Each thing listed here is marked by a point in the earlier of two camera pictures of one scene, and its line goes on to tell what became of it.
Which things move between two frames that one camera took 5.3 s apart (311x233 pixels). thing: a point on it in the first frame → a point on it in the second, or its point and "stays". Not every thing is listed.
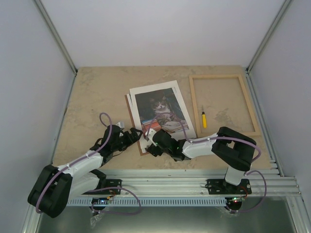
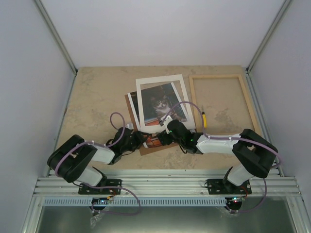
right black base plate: [220, 186] stays
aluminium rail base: [193, 182] stays
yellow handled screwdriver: [204, 119] stays
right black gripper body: [153, 150] → [163, 137]
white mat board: [161, 106] → [158, 79]
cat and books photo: [161, 109] stays
